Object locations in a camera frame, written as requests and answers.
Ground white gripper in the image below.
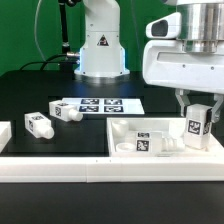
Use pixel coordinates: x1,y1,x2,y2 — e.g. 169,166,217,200
142,40,224,123

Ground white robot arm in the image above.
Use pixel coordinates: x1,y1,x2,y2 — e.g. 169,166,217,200
75,0,224,122

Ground white sheet with markers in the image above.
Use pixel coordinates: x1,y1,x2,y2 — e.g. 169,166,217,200
62,98,144,115

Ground white U-shaped fence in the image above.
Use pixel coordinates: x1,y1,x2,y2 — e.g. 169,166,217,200
0,122,224,182

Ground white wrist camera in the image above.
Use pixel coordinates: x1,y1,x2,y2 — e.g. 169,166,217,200
146,12,182,39

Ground black cables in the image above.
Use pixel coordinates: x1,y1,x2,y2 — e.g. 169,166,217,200
19,53,80,72

